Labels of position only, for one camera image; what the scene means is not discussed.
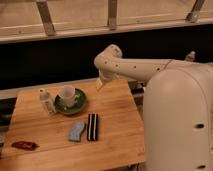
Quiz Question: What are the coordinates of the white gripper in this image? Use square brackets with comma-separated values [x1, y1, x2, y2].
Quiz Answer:
[94, 44, 122, 91]

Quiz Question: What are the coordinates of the black white striped eraser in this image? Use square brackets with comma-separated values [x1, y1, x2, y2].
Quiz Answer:
[87, 114, 98, 141]

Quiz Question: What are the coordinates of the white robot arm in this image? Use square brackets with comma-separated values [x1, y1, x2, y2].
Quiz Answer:
[94, 44, 213, 171]

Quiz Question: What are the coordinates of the white ceramic cup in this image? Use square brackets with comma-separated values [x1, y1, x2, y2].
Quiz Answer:
[58, 86, 75, 107]

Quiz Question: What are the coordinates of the green saucer plate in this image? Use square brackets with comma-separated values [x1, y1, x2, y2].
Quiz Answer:
[54, 89, 87, 115]

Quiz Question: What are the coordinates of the blue sponge cloth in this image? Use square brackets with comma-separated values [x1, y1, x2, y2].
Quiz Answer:
[68, 121, 85, 142]

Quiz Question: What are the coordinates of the small clear plastic bottle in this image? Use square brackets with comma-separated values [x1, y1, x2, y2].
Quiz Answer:
[39, 88, 56, 115]

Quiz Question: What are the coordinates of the red snack wrapper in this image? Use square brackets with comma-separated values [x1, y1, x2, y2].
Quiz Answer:
[12, 141, 38, 151]

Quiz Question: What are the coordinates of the small bottle in background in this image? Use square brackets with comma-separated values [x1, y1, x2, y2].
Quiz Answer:
[185, 51, 195, 62]

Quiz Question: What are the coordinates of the middle metal bracket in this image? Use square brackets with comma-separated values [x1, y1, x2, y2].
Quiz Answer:
[107, 0, 117, 30]

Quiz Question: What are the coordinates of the metal bracket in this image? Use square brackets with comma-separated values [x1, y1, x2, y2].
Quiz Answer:
[107, 0, 117, 30]
[36, 0, 56, 36]
[186, 0, 205, 23]

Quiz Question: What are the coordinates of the left metal bracket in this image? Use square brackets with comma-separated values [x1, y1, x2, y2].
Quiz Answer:
[36, 0, 56, 36]

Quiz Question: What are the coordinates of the right metal bracket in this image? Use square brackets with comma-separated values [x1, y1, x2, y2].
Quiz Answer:
[186, 0, 205, 23]

